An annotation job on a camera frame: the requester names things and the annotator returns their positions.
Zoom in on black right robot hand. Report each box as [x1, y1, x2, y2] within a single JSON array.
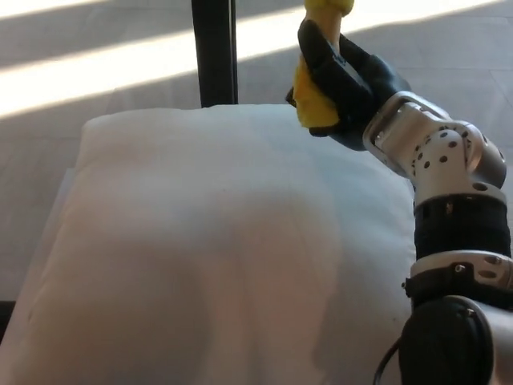
[[285, 18, 414, 153]]

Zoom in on hammer with yellow foam grip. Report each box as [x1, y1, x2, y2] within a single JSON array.
[[293, 0, 357, 130]]

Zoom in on white square pillow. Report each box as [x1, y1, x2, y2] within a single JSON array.
[[0, 103, 418, 385]]

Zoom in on black vertical post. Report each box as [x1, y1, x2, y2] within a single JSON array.
[[191, 0, 240, 109]]

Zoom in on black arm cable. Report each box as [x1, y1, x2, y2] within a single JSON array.
[[372, 343, 406, 385]]

